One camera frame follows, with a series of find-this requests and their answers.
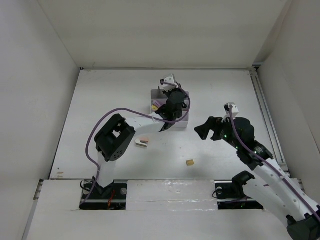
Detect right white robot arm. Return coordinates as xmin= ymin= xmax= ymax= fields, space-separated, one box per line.
xmin=194 ymin=116 xmax=320 ymax=240

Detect white organizer box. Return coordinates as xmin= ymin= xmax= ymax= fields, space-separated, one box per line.
xmin=172 ymin=97 xmax=190 ymax=129
xmin=150 ymin=89 xmax=168 ymax=114

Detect pink white mini stapler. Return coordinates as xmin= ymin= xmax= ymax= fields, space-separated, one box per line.
xmin=135 ymin=136 xmax=149 ymax=148

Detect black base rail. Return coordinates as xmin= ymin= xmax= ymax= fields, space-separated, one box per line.
xmin=79 ymin=180 xmax=263 ymax=212

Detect left white organizer box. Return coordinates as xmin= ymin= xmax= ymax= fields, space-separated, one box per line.
xmin=150 ymin=89 xmax=168 ymax=114

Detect pink highlighter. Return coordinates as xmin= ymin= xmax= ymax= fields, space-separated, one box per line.
xmin=152 ymin=100 xmax=163 ymax=108

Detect right white organizer box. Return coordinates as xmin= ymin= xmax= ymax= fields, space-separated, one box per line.
xmin=172 ymin=97 xmax=190 ymax=129

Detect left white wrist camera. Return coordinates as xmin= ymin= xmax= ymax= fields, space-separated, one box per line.
xmin=159 ymin=73 xmax=180 ymax=92

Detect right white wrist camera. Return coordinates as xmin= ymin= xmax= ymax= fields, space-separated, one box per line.
xmin=221 ymin=102 xmax=239 ymax=123

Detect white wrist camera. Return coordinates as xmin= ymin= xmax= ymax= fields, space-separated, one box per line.
xmin=221 ymin=102 xmax=239 ymax=123
xmin=159 ymin=73 xmax=180 ymax=92

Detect aluminium side rail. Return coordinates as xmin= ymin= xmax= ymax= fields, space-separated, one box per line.
xmin=249 ymin=65 xmax=290 ymax=175

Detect small tan eraser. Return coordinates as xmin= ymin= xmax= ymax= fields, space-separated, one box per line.
xmin=186 ymin=159 xmax=195 ymax=167

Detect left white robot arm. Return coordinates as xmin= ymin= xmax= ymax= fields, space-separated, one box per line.
xmin=91 ymin=88 xmax=190 ymax=199

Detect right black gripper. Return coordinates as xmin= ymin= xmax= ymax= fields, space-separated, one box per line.
xmin=193 ymin=115 xmax=242 ymax=150

